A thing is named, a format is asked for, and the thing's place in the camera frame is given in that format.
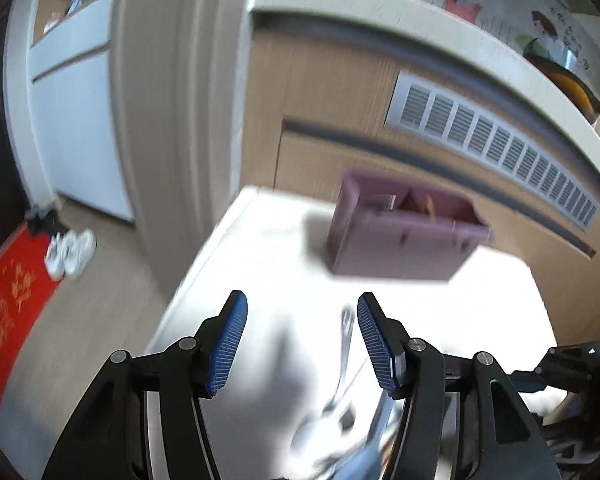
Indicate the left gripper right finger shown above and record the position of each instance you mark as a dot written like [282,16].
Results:
[383,344]

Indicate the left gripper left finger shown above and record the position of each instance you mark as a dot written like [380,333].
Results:
[221,339]

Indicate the steel spoon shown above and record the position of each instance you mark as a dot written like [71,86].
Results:
[313,436]

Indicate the wooden spoon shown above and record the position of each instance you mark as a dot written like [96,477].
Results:
[430,208]

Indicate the white table cloth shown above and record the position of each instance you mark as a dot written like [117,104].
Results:
[271,246]

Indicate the purple plastic utensil holder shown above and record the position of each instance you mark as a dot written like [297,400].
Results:
[380,229]

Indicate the white sneakers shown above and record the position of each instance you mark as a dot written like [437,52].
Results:
[68,255]

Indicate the red door mat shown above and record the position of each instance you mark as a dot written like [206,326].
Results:
[25,288]

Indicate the grey ventilation grille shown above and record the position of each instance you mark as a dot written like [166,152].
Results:
[466,128]

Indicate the wooden counter cabinet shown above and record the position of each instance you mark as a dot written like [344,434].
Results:
[319,103]

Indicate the white cabinet door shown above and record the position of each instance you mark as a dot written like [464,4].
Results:
[72,112]

